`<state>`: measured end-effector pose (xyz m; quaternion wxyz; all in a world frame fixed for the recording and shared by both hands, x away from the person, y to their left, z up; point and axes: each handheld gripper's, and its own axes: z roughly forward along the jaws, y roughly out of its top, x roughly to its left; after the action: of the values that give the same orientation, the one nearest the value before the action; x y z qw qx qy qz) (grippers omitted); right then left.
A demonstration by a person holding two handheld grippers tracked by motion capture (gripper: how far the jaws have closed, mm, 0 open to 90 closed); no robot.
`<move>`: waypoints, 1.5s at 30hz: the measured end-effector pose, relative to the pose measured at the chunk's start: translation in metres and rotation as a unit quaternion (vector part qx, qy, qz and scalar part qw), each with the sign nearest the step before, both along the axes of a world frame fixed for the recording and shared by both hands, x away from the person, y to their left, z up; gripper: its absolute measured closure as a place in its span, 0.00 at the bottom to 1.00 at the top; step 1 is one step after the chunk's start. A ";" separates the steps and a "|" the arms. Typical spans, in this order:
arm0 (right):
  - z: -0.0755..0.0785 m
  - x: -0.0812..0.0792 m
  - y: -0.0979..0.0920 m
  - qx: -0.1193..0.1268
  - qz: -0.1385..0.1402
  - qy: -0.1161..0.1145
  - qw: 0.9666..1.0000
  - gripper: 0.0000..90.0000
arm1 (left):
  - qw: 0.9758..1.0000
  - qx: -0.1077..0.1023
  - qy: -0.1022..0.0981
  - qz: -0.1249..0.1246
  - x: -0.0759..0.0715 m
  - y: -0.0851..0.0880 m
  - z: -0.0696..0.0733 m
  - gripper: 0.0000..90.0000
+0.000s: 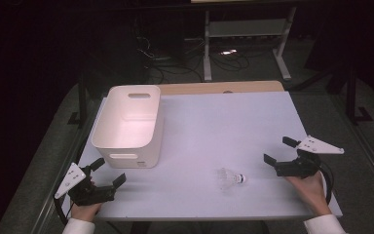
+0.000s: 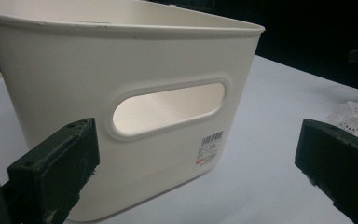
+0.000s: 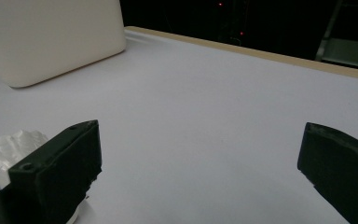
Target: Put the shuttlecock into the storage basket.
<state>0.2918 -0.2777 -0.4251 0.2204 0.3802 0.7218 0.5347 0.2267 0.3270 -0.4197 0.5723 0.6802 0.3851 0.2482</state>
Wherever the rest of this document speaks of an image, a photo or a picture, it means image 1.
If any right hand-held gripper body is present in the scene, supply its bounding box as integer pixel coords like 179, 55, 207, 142
274, 135, 345, 179

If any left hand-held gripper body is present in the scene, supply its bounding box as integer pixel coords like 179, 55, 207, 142
54, 162, 117, 207

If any white plastic storage bin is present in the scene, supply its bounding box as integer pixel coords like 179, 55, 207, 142
91, 85, 165, 170

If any person's left hand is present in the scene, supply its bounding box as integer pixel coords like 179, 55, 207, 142
70, 202, 102, 223

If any person's right hand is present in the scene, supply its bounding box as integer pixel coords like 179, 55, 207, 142
284, 172, 333, 218

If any black metal stand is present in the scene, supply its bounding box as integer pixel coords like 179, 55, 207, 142
67, 69, 90, 129
344, 62, 374, 126

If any wooden board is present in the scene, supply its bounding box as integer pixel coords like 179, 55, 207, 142
157, 80, 285, 97

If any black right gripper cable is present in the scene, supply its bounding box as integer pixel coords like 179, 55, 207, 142
318, 161, 336, 206

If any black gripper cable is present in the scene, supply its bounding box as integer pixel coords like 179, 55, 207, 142
53, 196, 70, 226
318, 161, 336, 206

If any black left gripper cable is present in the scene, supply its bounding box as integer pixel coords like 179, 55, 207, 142
53, 196, 70, 226

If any white metal stand frame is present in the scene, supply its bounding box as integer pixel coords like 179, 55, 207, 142
202, 6, 298, 82

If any tangle of black floor cables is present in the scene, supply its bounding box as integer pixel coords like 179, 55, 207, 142
135, 34, 251, 84

